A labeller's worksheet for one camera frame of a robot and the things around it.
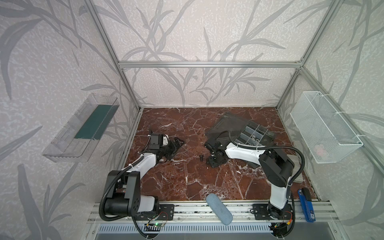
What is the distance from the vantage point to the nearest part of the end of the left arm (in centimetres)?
68

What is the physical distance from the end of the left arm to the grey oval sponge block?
0.31 metres

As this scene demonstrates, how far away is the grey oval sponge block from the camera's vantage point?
71 cm
